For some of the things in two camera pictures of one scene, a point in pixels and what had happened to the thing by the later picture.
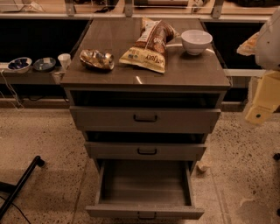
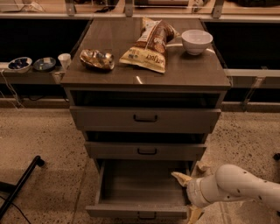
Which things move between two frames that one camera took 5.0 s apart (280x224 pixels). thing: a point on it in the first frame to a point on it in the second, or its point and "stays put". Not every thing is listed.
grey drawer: (144, 189) stays put
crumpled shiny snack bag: (95, 59) stays put
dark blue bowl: (44, 64) stays put
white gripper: (269, 48) to (194, 192)
